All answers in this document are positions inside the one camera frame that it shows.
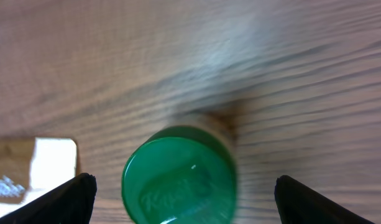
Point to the beige snack pouch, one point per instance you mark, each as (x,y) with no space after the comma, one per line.
(31,167)

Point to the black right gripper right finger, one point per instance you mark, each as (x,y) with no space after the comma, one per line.
(299,204)

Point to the green lid jar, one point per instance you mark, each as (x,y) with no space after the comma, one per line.
(183,173)

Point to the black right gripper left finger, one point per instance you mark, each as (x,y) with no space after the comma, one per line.
(69,203)

